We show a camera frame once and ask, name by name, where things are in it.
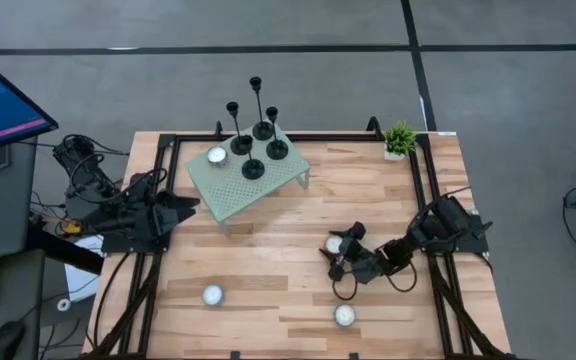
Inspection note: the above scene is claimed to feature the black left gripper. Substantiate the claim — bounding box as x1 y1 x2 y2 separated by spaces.
135 172 201 240

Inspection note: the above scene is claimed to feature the green perforated metal shelf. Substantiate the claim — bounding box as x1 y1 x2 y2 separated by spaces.
183 116 312 236

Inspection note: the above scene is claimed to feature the thin black right base cable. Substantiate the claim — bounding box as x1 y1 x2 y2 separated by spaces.
420 185 473 216

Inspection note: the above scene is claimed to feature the black desk beam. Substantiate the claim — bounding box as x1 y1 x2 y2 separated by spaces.
26 223 105 276

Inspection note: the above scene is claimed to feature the black aluminium table frame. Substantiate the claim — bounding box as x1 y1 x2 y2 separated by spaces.
80 115 519 360

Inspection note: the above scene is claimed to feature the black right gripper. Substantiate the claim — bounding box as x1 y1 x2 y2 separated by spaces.
319 221 387 285

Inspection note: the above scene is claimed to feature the white paper sheet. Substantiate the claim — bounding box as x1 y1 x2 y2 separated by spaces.
63 233 107 304

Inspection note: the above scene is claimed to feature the tall black candlestick holder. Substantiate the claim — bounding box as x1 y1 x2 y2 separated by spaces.
248 75 275 142

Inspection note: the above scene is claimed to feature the black floor cable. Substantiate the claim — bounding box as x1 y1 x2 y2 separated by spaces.
91 252 133 349

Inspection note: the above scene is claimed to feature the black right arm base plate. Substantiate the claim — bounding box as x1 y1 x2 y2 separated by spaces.
416 212 494 255

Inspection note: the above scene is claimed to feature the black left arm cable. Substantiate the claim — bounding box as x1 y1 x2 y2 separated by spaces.
52 133 169 206

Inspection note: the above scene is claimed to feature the candle in blue patterned jar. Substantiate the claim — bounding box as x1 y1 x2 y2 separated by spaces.
333 303 358 328

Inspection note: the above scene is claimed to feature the black computer mouse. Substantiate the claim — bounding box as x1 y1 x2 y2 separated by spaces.
0 319 27 360

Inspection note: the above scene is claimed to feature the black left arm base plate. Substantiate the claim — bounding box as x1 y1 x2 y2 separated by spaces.
100 214 173 255

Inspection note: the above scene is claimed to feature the green plant in white pot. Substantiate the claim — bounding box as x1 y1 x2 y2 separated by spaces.
382 119 419 162

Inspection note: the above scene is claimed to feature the yellow clamp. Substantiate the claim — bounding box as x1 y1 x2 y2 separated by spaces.
28 198 87 237

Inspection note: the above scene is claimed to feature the short black candlestick holder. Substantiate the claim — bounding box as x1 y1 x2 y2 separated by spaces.
240 135 266 182

